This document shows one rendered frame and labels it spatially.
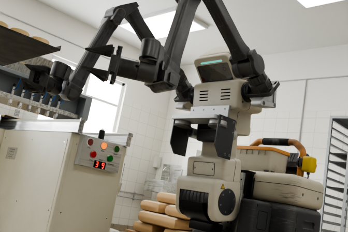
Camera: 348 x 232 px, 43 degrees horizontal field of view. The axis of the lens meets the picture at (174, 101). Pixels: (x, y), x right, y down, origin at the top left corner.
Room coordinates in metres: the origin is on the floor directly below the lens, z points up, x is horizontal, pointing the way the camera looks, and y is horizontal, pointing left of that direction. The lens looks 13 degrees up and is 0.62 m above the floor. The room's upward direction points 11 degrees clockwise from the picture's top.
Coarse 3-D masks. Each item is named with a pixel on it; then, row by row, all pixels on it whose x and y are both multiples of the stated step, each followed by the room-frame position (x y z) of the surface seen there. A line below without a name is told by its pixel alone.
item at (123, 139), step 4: (84, 132) 2.46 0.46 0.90; (92, 136) 2.40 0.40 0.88; (96, 136) 2.37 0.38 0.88; (108, 136) 2.30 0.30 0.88; (112, 136) 2.27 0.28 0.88; (116, 136) 2.25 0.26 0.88; (120, 136) 2.23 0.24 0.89; (124, 136) 2.20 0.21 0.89; (128, 136) 2.19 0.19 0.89; (132, 136) 2.20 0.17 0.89; (108, 140) 2.29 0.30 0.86; (112, 140) 2.27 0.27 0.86; (116, 140) 2.25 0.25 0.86; (120, 140) 2.22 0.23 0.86; (124, 140) 2.20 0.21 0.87; (128, 140) 2.20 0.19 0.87; (124, 144) 2.20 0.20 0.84; (128, 144) 2.20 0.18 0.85
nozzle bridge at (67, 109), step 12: (0, 72) 2.50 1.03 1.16; (12, 72) 2.47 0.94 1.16; (0, 84) 2.52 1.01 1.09; (12, 84) 2.57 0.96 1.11; (0, 96) 2.51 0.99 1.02; (12, 96) 2.53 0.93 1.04; (24, 96) 2.63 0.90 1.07; (36, 96) 2.68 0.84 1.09; (48, 96) 2.74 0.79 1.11; (60, 96) 2.79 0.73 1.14; (84, 96) 2.82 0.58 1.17; (24, 108) 2.81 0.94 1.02; (48, 108) 2.70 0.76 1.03; (60, 108) 2.81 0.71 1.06; (72, 108) 2.87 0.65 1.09; (84, 108) 2.83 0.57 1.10
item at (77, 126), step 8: (8, 120) 2.50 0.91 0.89; (16, 120) 2.43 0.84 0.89; (24, 120) 2.37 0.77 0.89; (32, 120) 2.30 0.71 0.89; (40, 120) 2.24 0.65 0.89; (48, 120) 2.19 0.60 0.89; (56, 120) 2.13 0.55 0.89; (64, 120) 2.08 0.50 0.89; (72, 120) 2.03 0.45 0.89; (80, 120) 1.98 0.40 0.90; (8, 128) 2.49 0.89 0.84; (16, 128) 2.42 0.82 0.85; (24, 128) 2.35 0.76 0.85; (32, 128) 2.29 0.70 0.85; (40, 128) 2.23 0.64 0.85; (48, 128) 2.17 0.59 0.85; (56, 128) 2.12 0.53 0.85; (64, 128) 2.07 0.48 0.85; (72, 128) 2.02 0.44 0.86; (80, 128) 1.99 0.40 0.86
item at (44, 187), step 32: (0, 160) 2.46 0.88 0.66; (32, 160) 2.21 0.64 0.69; (64, 160) 2.01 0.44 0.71; (0, 192) 2.39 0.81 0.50; (32, 192) 2.15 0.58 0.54; (64, 192) 2.02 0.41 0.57; (96, 192) 2.15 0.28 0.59; (0, 224) 2.32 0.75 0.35; (32, 224) 2.10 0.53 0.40; (64, 224) 2.05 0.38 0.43; (96, 224) 2.17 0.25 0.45
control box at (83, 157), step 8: (80, 136) 2.03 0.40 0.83; (88, 136) 2.03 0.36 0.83; (80, 144) 2.02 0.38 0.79; (88, 144) 2.03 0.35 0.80; (96, 144) 2.07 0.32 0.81; (112, 144) 2.13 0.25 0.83; (120, 144) 2.17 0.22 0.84; (80, 152) 2.02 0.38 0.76; (88, 152) 2.04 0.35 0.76; (96, 152) 2.07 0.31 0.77; (104, 152) 2.10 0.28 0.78; (112, 152) 2.14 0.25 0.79; (120, 152) 2.17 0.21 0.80; (80, 160) 2.02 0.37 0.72; (88, 160) 2.05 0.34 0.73; (96, 160) 2.08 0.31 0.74; (104, 160) 2.11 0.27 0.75; (120, 160) 2.18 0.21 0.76; (96, 168) 2.09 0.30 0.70; (104, 168) 2.12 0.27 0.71; (112, 168) 2.15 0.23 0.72
